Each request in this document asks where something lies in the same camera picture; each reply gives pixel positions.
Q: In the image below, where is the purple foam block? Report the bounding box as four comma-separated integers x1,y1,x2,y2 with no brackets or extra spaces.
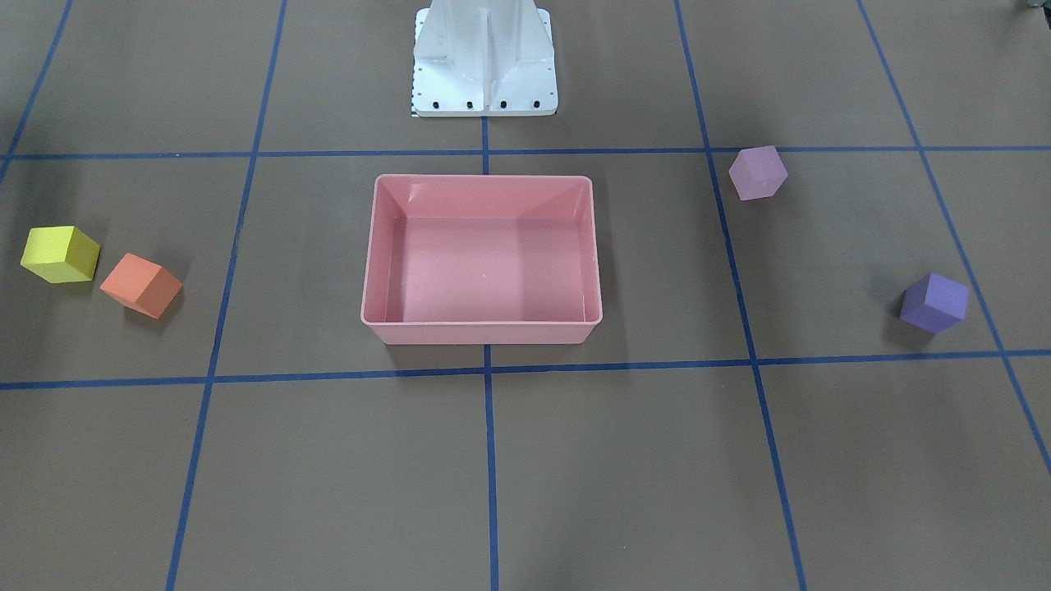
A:
898,273,970,334

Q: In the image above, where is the light pink foam block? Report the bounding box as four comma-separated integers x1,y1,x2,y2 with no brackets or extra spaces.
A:
728,145,788,201

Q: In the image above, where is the orange foam block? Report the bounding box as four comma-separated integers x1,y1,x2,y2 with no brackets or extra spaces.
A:
100,252,183,319

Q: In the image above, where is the yellow foam block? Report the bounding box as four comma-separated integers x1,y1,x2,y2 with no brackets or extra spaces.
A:
21,226,101,284

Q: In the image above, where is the pink plastic bin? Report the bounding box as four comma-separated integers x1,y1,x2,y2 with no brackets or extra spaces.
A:
360,174,604,346

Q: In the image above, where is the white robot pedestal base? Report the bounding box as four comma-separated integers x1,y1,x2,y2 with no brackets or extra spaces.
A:
411,1,559,117

